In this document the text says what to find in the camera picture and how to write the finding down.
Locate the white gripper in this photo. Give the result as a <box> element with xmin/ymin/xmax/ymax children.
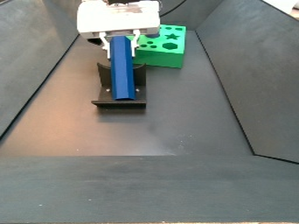
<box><xmin>78</xmin><ymin>0</ymin><xmax>160</xmax><ymax>58</ymax></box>

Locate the blue hexagon prism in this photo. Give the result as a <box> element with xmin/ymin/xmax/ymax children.
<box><xmin>110</xmin><ymin>36</ymin><xmax>136</xmax><ymax>101</ymax></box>

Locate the green shape sorter block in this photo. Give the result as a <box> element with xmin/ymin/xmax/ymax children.
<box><xmin>134</xmin><ymin>24</ymin><xmax>187</xmax><ymax>68</ymax></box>

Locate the dark curved cradle stand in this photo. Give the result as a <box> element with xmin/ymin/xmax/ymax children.
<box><xmin>92</xmin><ymin>63</ymin><xmax>146</xmax><ymax>108</ymax></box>

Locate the black cable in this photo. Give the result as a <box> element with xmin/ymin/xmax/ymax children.
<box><xmin>158</xmin><ymin>0</ymin><xmax>188</xmax><ymax>18</ymax></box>

